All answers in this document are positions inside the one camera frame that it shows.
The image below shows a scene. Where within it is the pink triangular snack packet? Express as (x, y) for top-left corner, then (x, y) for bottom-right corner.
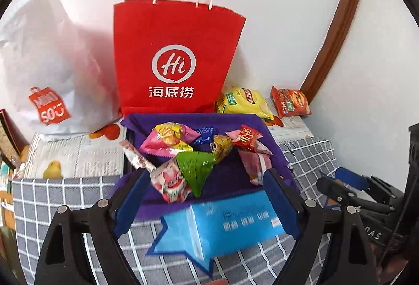
(226, 129), (273, 186)

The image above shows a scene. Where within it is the red snack packet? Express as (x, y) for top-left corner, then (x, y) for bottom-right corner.
(232, 125), (263, 152)

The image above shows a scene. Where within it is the pink yellow fries snack packet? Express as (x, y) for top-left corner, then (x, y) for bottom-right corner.
(139, 122), (201, 158)

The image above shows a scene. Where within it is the green snack packet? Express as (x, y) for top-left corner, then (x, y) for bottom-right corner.
(175, 152), (216, 198)

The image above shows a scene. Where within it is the yellow crispy snack packet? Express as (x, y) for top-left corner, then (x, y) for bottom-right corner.
(210, 135), (233, 165)

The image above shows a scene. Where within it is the small blue candy packet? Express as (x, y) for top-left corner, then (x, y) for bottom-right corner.
(192, 126), (215, 145)

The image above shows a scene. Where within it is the white strawberry snack packet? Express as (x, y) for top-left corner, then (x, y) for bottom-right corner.
(119, 140), (191, 204)

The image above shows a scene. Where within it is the right human hand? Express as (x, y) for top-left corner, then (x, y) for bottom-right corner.
(374, 247), (410, 284)

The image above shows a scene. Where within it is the printed newspaper sheet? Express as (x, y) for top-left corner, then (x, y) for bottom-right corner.
(23, 114), (316, 179)

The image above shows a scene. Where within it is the purple towel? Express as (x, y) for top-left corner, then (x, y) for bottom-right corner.
(122, 113), (297, 221)

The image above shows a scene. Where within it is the orange chips bag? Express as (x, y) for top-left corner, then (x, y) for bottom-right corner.
(271, 86), (312, 118)

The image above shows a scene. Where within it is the blue tissue pack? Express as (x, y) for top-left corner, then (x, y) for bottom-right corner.
(147, 191), (285, 276)

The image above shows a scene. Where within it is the brown framed picture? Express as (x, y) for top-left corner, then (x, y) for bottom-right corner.
(1, 109), (28, 157)

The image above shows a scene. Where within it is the yellow chips bag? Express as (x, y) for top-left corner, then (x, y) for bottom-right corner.
(216, 86), (273, 120)

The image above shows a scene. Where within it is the white plastic Miniso bag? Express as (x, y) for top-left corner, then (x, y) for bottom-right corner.
(1, 0), (119, 139)

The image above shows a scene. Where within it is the red paper shopping bag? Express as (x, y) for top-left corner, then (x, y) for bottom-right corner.
(114, 0), (246, 116)

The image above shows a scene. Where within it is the brown wooden door frame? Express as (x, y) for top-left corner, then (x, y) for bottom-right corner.
(300, 0), (359, 102)

